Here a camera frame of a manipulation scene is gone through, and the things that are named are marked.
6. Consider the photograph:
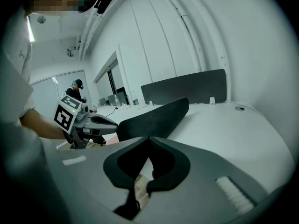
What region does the person's white shirt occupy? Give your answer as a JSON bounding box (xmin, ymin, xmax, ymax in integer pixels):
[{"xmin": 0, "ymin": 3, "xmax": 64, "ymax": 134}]
[{"xmin": 0, "ymin": 5, "xmax": 36, "ymax": 126}]

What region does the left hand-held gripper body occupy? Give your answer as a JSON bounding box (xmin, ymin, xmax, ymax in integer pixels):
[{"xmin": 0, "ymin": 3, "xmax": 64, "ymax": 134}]
[{"xmin": 53, "ymin": 94, "xmax": 105, "ymax": 150}]

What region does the person's left forearm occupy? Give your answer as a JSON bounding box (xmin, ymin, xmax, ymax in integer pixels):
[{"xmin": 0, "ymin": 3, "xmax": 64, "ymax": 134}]
[{"xmin": 19, "ymin": 107, "xmax": 68, "ymax": 140}]

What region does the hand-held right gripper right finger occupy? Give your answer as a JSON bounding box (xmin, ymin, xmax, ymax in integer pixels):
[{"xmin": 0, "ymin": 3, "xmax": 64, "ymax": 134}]
[{"xmin": 135, "ymin": 136, "xmax": 269, "ymax": 224}]

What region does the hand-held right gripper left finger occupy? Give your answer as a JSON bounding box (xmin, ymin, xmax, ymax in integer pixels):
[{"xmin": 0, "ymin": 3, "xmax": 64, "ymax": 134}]
[{"xmin": 45, "ymin": 136, "xmax": 150, "ymax": 224}]

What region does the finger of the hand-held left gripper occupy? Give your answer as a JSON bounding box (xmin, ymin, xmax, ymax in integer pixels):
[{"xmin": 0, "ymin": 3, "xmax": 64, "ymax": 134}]
[
  {"xmin": 90, "ymin": 133, "xmax": 107, "ymax": 147},
  {"xmin": 89, "ymin": 115, "xmax": 119, "ymax": 133}
]

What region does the black desk mat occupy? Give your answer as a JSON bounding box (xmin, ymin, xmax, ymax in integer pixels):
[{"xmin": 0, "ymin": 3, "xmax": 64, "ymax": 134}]
[{"xmin": 116, "ymin": 97, "xmax": 190, "ymax": 142}]

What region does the black cable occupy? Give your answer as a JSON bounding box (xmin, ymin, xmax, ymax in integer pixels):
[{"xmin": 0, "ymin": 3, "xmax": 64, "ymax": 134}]
[{"xmin": 105, "ymin": 106, "xmax": 119, "ymax": 118}]

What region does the dark grey desk divider panel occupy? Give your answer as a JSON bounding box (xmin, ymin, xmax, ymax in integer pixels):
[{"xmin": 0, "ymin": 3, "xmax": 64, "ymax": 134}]
[{"xmin": 141, "ymin": 69, "xmax": 228, "ymax": 105}]

